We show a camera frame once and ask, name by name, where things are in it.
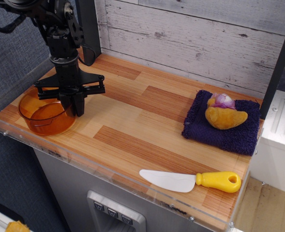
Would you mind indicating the black left vertical post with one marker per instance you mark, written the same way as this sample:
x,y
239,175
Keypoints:
x,y
88,20

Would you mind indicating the purple terry cloth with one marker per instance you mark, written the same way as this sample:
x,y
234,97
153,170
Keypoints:
x,y
241,139

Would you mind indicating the black right vertical post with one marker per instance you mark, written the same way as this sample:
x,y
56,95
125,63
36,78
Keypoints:
x,y
273,84

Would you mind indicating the clear acrylic table guard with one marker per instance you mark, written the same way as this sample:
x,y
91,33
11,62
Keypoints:
x,y
24,187

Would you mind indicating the silver dispenser button panel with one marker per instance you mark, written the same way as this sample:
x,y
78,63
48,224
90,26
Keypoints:
x,y
111,216

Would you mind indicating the purple toy onion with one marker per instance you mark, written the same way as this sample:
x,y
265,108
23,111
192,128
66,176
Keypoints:
x,y
222,101

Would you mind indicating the grey toy fridge cabinet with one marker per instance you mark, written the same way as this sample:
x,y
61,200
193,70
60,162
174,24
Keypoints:
x,y
70,184

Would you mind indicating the yellow object bottom left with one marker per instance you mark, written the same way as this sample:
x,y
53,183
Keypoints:
x,y
16,226

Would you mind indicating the black vertical post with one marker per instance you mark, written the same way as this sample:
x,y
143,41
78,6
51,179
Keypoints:
x,y
273,84
88,20

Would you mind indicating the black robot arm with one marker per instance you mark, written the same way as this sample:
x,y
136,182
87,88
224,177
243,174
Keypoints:
x,y
61,32

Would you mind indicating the orange transparent plastic pot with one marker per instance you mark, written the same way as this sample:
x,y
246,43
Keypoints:
x,y
45,117

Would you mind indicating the yellow plush croissant toy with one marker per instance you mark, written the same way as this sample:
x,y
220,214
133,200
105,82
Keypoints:
x,y
224,119

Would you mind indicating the white knife yellow handle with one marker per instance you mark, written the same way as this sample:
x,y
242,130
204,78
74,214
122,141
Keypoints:
x,y
226,181

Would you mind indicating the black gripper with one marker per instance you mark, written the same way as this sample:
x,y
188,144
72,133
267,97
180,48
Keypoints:
x,y
68,81

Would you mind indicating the white toy sink unit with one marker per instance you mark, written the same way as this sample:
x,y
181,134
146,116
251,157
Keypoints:
x,y
268,163

